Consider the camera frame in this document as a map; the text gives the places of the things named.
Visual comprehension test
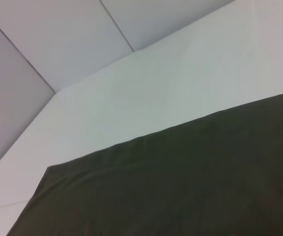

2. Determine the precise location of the dark green shirt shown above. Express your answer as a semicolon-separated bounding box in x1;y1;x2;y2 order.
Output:
5;86;283;236

